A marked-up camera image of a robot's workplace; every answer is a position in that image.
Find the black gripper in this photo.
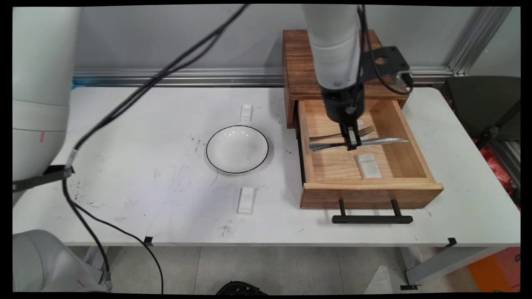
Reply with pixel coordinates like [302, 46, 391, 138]
[322, 85, 365, 151]

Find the silver metal knife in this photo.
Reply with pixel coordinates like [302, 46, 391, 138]
[309, 137, 410, 152]

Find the silver metal fork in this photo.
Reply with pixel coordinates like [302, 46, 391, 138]
[309, 126, 375, 143]

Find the light wooden drawer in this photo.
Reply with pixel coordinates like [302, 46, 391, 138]
[297, 99, 444, 209]

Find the dark wooden cabinet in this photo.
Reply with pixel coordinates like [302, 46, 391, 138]
[283, 29, 410, 129]

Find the white plate with black rim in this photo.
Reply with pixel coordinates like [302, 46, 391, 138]
[206, 125, 270, 174]

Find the red bag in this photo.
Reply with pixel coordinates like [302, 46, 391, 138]
[474, 139, 521, 208]

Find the grey table leg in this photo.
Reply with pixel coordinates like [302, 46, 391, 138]
[85, 246, 109, 285]
[401, 247, 510, 287]

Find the black object on floor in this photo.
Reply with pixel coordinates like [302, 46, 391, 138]
[216, 281, 268, 295]

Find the orange box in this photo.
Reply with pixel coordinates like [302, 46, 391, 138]
[468, 247, 521, 292]

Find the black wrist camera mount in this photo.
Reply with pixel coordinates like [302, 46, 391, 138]
[362, 46, 414, 90]

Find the black drawer handle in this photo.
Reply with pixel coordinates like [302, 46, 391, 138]
[332, 199, 414, 225]

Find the horizontal aluminium rail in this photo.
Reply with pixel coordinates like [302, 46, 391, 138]
[73, 66, 453, 88]

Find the slanted aluminium post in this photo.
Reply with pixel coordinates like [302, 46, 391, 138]
[448, 6, 514, 76]

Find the grey metal frame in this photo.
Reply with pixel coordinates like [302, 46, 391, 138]
[488, 137, 521, 191]

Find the black cable with connector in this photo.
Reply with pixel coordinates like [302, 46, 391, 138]
[62, 4, 414, 292]

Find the black printed velcro strap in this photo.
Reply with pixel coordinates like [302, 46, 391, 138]
[12, 165, 75, 192]

